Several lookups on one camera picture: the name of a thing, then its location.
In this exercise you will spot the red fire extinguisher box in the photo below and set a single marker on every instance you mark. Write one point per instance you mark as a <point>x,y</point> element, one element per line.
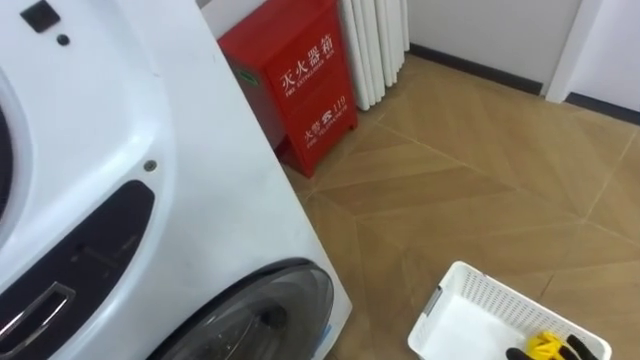
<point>305,85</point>

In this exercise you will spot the yellow cloth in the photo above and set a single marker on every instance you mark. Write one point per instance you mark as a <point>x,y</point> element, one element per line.
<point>546,346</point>

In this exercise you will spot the white stacked washing machines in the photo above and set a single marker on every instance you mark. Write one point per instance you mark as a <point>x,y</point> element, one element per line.
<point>200,200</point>

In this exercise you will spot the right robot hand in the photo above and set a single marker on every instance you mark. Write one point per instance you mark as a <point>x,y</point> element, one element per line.
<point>580,347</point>

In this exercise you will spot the white perforated plastic basket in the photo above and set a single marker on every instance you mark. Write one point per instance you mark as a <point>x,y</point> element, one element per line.
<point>475,325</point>

